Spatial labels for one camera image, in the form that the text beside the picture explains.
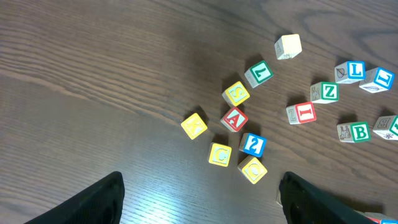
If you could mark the yellow S block left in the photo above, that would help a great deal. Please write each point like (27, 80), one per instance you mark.
(235, 94)

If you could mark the blue 2 block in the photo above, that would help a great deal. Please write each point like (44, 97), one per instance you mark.
(252, 144)

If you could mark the red A block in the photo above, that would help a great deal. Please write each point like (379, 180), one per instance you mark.
(234, 119)

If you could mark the green Z block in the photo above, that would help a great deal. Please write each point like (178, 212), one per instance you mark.
(324, 92)

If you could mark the green 7 block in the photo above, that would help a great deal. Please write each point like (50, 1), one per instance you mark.
(258, 74)

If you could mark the yellow O block left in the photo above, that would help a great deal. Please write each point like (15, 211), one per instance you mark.
(252, 169)

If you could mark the red I block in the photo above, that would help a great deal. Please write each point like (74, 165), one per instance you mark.
(377, 217)

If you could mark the yellow W block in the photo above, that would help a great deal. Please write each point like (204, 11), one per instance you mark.
(288, 46)

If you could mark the red I block sideways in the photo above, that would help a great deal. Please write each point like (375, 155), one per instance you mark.
(301, 113)

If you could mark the green 4 block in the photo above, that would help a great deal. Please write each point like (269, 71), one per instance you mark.
(386, 127)

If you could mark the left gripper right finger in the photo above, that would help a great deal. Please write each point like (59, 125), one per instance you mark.
(302, 202)

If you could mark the green B block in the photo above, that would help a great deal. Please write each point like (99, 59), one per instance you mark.
(354, 132)

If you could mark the blue L block upright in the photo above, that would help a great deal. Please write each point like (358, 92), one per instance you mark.
(350, 72)

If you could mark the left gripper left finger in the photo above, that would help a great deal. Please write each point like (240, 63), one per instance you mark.
(100, 203)

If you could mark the yellow C block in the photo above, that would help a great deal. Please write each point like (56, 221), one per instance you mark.
(219, 154)

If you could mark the blue L block rotated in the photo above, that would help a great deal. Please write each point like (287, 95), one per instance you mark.
(377, 80)

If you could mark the blue P block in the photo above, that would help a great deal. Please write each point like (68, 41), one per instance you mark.
(389, 222)

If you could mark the yellow K block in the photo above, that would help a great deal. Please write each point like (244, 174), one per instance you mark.
(194, 126)

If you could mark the green N block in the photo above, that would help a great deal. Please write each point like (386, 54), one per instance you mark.
(278, 199)

